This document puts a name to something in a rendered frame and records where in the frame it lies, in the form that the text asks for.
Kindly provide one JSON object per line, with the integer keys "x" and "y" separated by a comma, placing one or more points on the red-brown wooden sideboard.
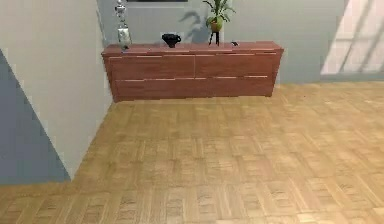
{"x": 193, "y": 70}

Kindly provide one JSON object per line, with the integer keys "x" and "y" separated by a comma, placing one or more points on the small black remote control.
{"x": 235, "y": 43}

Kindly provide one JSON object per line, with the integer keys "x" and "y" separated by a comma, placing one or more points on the green potted house plant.
{"x": 217, "y": 20}

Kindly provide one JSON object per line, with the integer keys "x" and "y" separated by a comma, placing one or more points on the silver metallic statuette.
{"x": 123, "y": 33}

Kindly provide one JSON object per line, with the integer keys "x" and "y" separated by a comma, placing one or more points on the dark framed wall picture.
{"x": 156, "y": 0}

